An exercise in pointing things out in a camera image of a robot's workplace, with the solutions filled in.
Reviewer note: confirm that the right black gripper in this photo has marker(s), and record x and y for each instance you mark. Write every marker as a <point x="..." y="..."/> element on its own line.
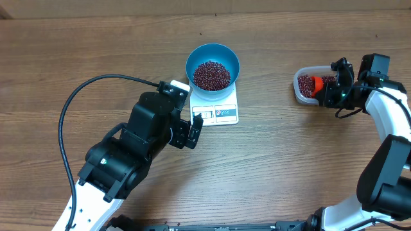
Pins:
<point x="329" y="95"/>

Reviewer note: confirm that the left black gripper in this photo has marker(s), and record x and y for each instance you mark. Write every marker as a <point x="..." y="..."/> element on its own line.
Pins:
<point x="182" y="129"/>

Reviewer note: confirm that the orange measuring scoop blue handle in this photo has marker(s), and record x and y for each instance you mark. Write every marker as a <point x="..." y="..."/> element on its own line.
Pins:
<point x="318" y="85"/>

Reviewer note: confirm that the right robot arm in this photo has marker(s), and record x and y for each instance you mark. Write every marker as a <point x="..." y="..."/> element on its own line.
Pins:
<point x="382" y="193"/>

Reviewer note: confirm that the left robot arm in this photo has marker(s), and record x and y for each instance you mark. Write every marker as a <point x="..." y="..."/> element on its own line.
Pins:
<point x="122" y="159"/>

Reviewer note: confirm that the white kitchen scale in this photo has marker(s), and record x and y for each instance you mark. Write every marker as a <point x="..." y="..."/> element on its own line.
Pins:
<point x="216" y="107"/>

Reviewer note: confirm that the red beans in bowl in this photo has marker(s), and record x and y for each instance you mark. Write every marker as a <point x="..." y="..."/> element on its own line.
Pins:
<point x="211" y="76"/>

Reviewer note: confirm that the blue bowl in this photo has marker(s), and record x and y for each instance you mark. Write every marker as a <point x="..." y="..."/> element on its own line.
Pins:
<point x="213" y="52"/>

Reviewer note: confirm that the clear plastic container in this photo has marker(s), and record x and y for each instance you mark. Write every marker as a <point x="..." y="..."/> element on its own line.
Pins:
<point x="310" y="71"/>

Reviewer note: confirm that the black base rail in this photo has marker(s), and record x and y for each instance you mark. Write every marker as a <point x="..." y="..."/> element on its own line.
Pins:
<point x="123" y="223"/>

